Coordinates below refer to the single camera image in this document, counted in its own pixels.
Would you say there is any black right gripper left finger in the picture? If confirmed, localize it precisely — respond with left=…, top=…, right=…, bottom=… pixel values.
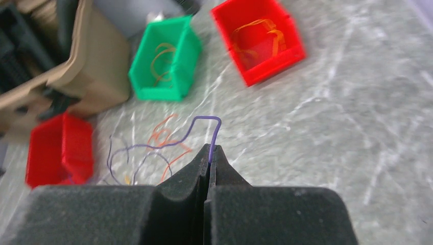
left=1, top=144, right=209, bottom=244

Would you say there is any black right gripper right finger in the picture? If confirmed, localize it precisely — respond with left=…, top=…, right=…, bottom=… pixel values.
left=204, top=145, right=358, bottom=244

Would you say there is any red orange wire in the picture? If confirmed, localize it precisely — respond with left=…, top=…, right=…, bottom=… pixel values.
left=146, top=113, right=194, bottom=183

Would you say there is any red plastic bin left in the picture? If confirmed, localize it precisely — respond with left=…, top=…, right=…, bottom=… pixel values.
left=25, top=113, right=94, bottom=189

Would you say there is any red plastic bin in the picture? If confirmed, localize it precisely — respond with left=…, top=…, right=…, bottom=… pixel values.
left=25, top=113, right=94, bottom=189
left=210, top=0, right=306, bottom=87

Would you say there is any green plastic bin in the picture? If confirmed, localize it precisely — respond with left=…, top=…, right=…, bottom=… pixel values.
left=128, top=15, right=202, bottom=101

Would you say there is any tan plastic toolbox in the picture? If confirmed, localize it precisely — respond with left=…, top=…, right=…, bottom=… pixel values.
left=1, top=1, right=131, bottom=138

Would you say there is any red plastic bin right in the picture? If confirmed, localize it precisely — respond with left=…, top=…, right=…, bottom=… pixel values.
left=210, top=0, right=306, bottom=87

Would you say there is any white pipe fitting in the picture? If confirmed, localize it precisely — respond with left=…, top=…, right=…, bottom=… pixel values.
left=146, top=12, right=165, bottom=23

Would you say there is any black toolbox tray insert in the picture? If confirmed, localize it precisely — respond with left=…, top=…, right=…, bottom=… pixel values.
left=1, top=3, right=57, bottom=93

